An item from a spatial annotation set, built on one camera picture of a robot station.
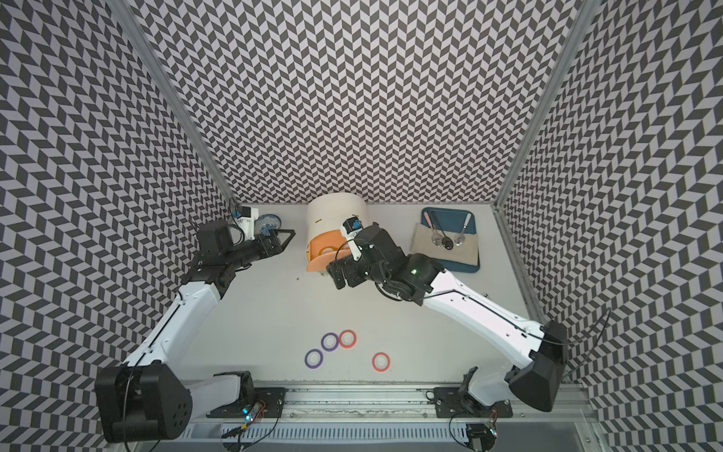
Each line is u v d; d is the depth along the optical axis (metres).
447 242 1.05
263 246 0.69
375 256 0.50
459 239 1.05
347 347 0.83
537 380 0.37
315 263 0.75
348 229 0.60
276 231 0.71
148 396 0.39
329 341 0.83
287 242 0.72
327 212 0.89
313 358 0.81
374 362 0.80
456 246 1.05
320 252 0.82
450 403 0.74
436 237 1.06
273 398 0.73
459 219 1.13
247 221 0.72
